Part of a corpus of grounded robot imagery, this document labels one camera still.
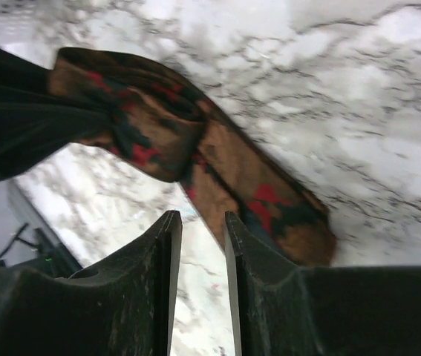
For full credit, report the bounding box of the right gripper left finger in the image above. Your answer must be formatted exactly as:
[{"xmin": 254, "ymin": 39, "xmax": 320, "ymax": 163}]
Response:
[{"xmin": 0, "ymin": 211, "xmax": 182, "ymax": 355}]

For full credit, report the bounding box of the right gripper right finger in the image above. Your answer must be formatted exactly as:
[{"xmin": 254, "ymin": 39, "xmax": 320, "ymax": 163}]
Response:
[{"xmin": 224, "ymin": 212, "xmax": 421, "ymax": 355}]

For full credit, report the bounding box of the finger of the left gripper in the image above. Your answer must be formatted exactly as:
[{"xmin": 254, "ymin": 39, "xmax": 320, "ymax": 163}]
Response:
[{"xmin": 0, "ymin": 48, "xmax": 109, "ymax": 182}]

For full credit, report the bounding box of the brown red patterned tie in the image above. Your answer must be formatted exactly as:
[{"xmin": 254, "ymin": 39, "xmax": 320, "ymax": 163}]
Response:
[{"xmin": 48, "ymin": 47, "xmax": 336, "ymax": 266}]

